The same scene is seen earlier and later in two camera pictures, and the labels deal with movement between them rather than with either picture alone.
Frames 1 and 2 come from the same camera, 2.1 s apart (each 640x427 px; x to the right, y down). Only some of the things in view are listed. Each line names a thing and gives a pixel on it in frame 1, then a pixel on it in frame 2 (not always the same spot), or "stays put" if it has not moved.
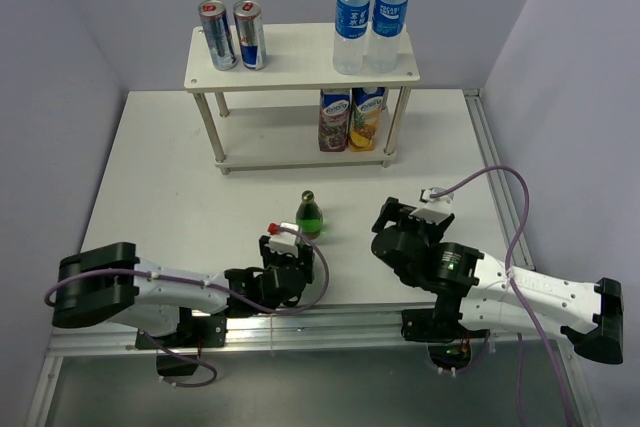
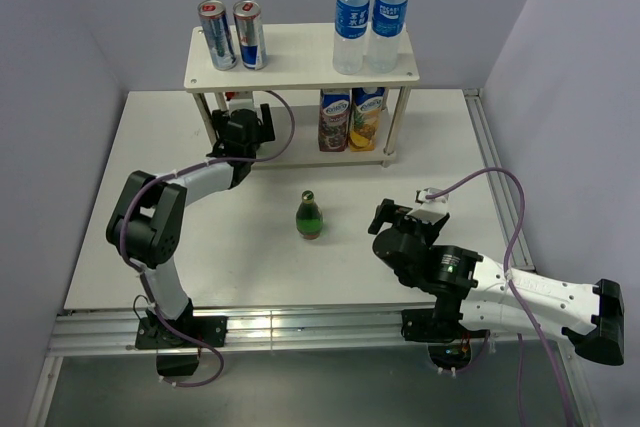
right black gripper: (394, 210) stays put
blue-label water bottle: (352, 17) stays put
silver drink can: (218, 34) stays put
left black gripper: (307, 256) -> (265, 130)
